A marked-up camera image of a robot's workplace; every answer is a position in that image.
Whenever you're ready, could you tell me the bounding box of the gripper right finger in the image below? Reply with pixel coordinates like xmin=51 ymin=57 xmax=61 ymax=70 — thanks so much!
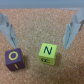
xmin=62 ymin=11 xmax=84 ymax=50

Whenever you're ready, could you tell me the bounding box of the yellow block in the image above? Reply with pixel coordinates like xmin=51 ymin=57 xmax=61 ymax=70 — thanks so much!
xmin=37 ymin=43 xmax=58 ymax=66

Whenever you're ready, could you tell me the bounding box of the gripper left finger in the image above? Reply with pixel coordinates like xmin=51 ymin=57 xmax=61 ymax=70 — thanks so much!
xmin=0 ymin=12 xmax=20 ymax=49

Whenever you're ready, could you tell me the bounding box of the purple block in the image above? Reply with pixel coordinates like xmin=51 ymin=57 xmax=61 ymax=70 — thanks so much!
xmin=4 ymin=47 xmax=25 ymax=71

